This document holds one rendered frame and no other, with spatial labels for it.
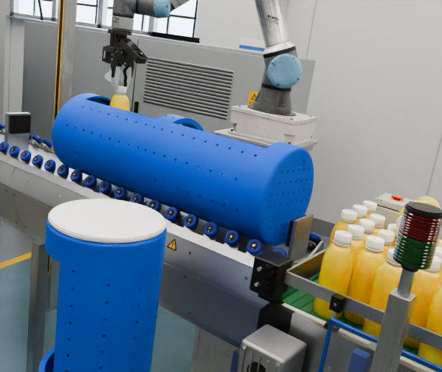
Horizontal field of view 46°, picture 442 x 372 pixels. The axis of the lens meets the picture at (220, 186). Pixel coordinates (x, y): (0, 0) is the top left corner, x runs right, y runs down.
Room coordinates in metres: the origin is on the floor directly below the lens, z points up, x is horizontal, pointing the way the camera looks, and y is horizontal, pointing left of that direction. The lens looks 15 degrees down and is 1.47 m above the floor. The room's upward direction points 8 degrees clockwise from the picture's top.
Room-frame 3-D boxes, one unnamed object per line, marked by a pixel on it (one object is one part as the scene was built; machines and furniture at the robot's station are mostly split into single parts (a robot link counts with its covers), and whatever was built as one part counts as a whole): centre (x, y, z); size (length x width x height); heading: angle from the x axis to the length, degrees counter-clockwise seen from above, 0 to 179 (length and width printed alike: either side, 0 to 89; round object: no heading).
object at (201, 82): (3.81, 0.58, 0.72); 2.15 x 0.54 x 1.45; 64
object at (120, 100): (1.86, 0.40, 1.17); 0.07 x 0.07 x 0.19
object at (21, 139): (2.11, 0.86, 1.00); 0.10 x 0.04 x 0.15; 145
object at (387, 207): (1.47, -0.57, 1.05); 0.20 x 0.10 x 0.10; 55
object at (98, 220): (1.18, 0.26, 1.03); 0.28 x 0.28 x 0.01
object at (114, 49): (1.87, 0.42, 1.41); 0.09 x 0.08 x 0.12; 55
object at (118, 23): (1.87, 0.42, 1.49); 0.08 x 0.08 x 0.05
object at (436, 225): (0.84, -0.34, 1.23); 0.06 x 0.06 x 0.04
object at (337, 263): (1.11, -0.29, 0.99); 0.07 x 0.07 x 0.19
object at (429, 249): (0.84, -0.34, 1.18); 0.06 x 0.06 x 0.05
